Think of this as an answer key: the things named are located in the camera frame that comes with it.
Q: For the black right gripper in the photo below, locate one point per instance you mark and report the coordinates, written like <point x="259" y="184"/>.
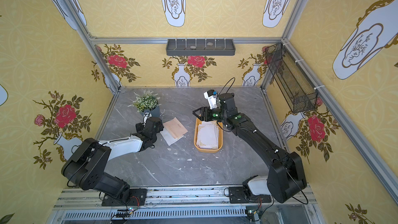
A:
<point x="205" y="113"/>

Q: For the pink stationery sheet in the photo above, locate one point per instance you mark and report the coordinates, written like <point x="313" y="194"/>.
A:
<point x="175" y="128"/>

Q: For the white yellow-flowered stationery sheet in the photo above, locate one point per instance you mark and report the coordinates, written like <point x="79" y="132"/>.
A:
<point x="169" y="138"/>

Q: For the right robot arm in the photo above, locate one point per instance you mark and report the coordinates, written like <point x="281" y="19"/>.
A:
<point x="286" y="176"/>

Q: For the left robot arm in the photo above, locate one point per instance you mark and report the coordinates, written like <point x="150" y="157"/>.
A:
<point x="86" y="167"/>

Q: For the yellow plastic storage box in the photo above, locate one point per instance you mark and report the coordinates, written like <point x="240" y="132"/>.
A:
<point x="220" y="140"/>

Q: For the stationery paper stack in box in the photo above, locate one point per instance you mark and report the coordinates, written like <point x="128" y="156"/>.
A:
<point x="208" y="135"/>

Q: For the blue plant pot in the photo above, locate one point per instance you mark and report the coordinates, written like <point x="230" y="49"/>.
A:
<point x="155" y="112"/>

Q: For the green artificial plant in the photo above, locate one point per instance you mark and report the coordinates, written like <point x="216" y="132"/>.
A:
<point x="146" y="101"/>

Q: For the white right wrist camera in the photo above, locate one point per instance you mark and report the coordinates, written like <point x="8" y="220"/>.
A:
<point x="211" y="96"/>

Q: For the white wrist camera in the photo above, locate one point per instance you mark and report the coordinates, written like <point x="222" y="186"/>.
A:
<point x="146" y="116"/>
<point x="211" y="96"/>

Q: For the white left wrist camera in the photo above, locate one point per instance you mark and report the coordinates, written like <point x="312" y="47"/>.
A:
<point x="146" y="116"/>

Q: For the grey wall shelf tray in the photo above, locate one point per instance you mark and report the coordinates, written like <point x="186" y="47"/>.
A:
<point x="200" y="47"/>

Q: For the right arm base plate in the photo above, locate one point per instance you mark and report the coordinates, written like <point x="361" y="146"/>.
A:
<point x="243" y="195"/>

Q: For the black wire mesh basket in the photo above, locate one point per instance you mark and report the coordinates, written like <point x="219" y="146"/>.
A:
<point x="296" y="88"/>

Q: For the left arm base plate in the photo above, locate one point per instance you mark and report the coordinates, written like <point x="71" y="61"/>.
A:
<point x="131" y="197"/>

